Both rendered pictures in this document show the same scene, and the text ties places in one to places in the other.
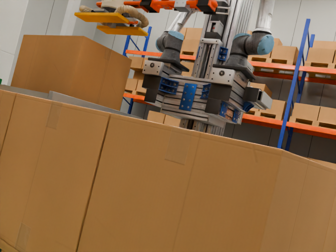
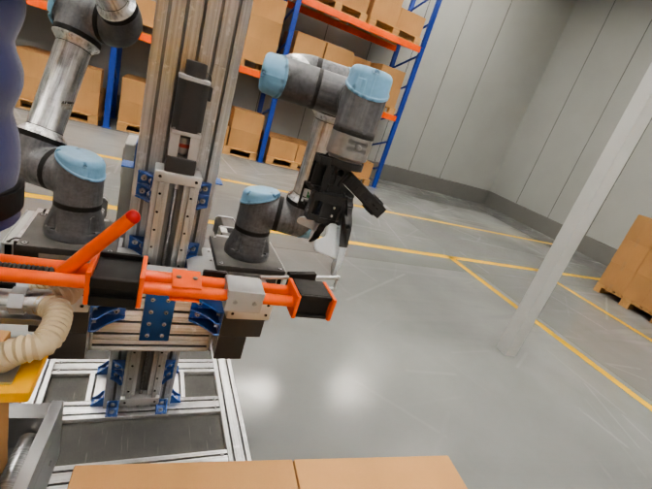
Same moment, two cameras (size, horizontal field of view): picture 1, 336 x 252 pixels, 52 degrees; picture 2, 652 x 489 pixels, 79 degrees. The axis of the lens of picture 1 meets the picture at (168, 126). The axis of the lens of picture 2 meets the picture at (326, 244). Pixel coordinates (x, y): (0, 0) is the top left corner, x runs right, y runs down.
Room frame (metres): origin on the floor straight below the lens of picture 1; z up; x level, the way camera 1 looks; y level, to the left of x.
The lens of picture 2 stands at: (1.30, 0.57, 1.60)
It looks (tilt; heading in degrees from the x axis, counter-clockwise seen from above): 20 degrees down; 302
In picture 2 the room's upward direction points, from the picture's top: 18 degrees clockwise
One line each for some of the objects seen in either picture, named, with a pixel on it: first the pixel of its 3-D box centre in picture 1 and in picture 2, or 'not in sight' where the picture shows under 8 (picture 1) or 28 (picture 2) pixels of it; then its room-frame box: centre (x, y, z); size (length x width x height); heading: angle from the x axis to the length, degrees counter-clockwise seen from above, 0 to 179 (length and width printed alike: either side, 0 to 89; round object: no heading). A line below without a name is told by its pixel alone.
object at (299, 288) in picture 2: (205, 3); (309, 299); (1.68, -0.04, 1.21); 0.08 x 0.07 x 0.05; 58
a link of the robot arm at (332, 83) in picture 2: not in sight; (345, 98); (1.78, -0.10, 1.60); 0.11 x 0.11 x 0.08; 43
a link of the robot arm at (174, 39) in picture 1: (174, 40); (78, 175); (2.41, 0.10, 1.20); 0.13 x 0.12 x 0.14; 30
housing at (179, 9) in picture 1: (183, 5); (243, 293); (1.76, 0.07, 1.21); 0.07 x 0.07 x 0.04; 58
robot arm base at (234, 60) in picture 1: (237, 63); (249, 239); (2.16, -0.33, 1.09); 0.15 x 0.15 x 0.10
